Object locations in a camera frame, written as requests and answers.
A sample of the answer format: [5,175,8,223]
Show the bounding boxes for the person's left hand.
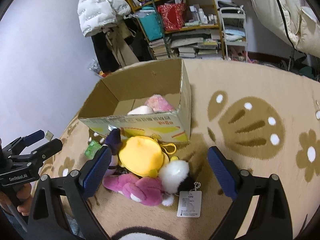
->
[0,182,33,217]

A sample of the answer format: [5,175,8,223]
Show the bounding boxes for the fluffy pink plush toy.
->
[144,94,176,112]

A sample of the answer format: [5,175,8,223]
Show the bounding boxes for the wooden bookshelf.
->
[122,0,226,61]

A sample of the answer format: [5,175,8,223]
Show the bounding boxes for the dark purple plush toy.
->
[104,128,123,174]

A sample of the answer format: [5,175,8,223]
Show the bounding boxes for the beige patterned rug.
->
[32,57,320,240]

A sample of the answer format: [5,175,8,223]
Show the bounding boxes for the clear plastic bag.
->
[87,59,103,76]

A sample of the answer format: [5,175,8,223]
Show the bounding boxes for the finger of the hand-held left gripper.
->
[7,138,63,172]
[1,129,45,156]

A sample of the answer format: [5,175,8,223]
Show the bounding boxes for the white trolley cart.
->
[218,6,249,61]

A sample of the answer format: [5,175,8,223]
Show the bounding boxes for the red gift bag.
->
[157,3,187,32]

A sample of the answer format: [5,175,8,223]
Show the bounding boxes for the printed cardboard box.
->
[77,58,192,144]

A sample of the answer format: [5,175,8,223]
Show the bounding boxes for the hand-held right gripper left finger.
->
[26,145,113,240]

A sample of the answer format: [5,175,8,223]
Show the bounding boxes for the black hanging clothes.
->
[90,17,152,73]

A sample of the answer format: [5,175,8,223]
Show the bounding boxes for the green packet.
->
[84,140,102,158]

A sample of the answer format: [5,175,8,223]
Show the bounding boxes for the group of small bottles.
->
[189,4,218,25]

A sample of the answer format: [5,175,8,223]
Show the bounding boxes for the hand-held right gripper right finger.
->
[207,145,293,240]

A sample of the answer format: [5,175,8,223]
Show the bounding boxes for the yellow plush toy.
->
[117,135,179,178]

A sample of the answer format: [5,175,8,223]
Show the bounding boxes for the teal bag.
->
[137,9,164,41]

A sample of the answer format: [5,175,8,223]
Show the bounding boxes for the beige hanging coat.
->
[105,20,141,68]

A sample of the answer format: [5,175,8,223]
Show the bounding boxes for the white puffer jacket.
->
[76,0,132,38]

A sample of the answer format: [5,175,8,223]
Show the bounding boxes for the pile of books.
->
[149,29,223,60]

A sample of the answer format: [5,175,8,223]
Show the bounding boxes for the white black plush toy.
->
[158,159,202,218]

